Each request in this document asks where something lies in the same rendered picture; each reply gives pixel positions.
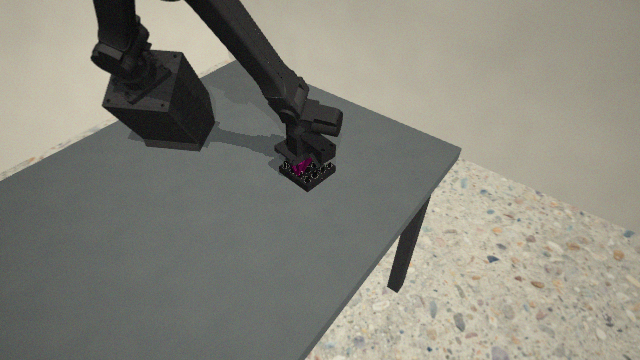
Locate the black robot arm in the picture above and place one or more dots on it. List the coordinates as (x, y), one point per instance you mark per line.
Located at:
(235, 28)

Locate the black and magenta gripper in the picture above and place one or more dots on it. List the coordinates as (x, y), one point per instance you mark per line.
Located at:
(301, 162)

